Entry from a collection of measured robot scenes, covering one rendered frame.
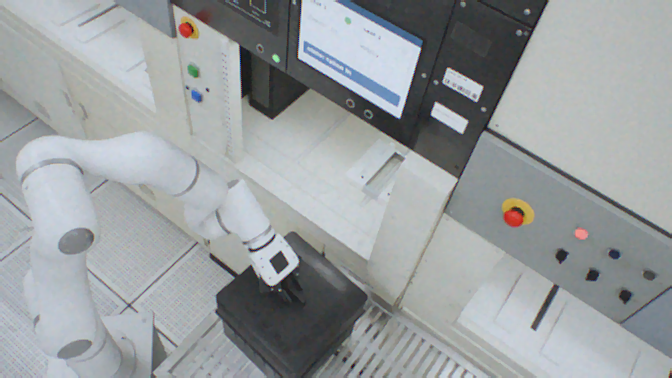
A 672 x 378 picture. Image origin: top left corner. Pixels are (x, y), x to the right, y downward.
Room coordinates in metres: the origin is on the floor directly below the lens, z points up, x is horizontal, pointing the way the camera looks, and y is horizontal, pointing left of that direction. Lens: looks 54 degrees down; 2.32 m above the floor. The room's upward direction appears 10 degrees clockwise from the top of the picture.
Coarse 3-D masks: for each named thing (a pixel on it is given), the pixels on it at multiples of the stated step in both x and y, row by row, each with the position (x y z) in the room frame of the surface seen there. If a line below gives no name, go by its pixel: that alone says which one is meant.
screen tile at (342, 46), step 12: (312, 0) 0.96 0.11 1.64; (312, 12) 0.96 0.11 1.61; (324, 12) 0.95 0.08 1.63; (336, 12) 0.93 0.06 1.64; (312, 24) 0.96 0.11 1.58; (336, 24) 0.93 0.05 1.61; (312, 36) 0.96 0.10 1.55; (324, 36) 0.94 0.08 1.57; (348, 36) 0.92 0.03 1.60; (336, 48) 0.93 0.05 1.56; (348, 48) 0.91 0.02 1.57
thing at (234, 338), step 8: (224, 328) 0.56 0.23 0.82; (352, 328) 0.62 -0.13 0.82; (232, 336) 0.54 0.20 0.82; (344, 336) 0.59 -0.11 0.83; (240, 344) 0.52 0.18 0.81; (336, 344) 0.56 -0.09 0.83; (248, 352) 0.50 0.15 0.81; (328, 352) 0.54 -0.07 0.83; (256, 360) 0.48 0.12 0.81; (320, 360) 0.51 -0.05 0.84; (264, 368) 0.47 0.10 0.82; (312, 368) 0.48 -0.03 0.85; (272, 376) 0.45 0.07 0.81; (304, 376) 0.46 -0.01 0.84
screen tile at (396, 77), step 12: (360, 24) 0.90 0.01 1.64; (360, 36) 0.90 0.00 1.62; (372, 36) 0.89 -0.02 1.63; (384, 36) 0.88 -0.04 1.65; (384, 48) 0.87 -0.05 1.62; (396, 48) 0.86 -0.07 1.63; (408, 48) 0.85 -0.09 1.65; (360, 60) 0.90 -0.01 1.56; (372, 60) 0.88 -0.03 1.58; (396, 60) 0.86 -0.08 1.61; (408, 60) 0.85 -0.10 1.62; (372, 72) 0.88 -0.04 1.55; (384, 72) 0.87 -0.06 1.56; (396, 72) 0.86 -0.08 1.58; (396, 84) 0.85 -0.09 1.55
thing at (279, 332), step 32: (320, 256) 0.73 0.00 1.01; (224, 288) 0.59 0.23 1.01; (256, 288) 0.60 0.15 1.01; (288, 288) 0.61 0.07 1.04; (320, 288) 0.64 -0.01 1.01; (352, 288) 0.65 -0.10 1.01; (224, 320) 0.54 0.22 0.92; (256, 320) 0.52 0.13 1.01; (288, 320) 0.53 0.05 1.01; (320, 320) 0.55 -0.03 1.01; (352, 320) 0.59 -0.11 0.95; (256, 352) 0.47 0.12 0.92; (288, 352) 0.45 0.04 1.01; (320, 352) 0.49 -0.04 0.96
